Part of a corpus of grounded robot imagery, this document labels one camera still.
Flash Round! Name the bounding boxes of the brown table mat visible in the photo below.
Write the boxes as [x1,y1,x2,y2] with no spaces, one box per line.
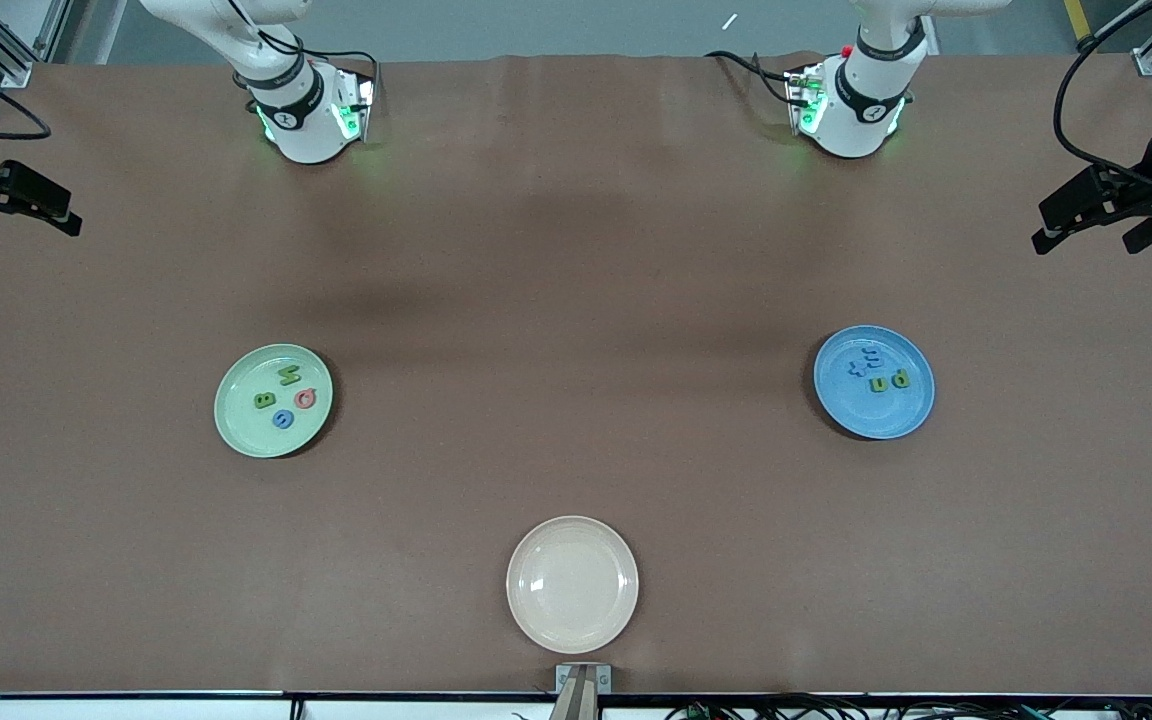
[0,52,1152,698]

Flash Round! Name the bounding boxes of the black left arm base cable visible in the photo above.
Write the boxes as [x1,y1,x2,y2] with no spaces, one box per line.
[704,50,799,107]

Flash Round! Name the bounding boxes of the black right arm base cable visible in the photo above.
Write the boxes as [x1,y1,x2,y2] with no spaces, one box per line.
[231,25,382,116]

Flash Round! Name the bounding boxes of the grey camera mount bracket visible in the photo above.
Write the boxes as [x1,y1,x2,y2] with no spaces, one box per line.
[555,664,613,720]

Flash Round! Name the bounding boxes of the cream plate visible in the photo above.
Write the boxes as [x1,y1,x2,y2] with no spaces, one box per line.
[506,516,639,655]

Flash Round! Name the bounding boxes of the tangled black floor cables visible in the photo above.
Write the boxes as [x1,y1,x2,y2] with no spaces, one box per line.
[664,693,1152,720]

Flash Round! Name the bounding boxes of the blue plate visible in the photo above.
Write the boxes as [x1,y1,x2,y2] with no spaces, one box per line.
[814,325,936,440]

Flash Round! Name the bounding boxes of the light green plate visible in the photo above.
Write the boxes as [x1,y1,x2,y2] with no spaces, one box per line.
[214,344,334,459]

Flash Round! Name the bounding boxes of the black arm base cable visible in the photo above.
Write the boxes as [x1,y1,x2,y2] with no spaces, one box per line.
[704,50,799,107]
[231,25,382,116]

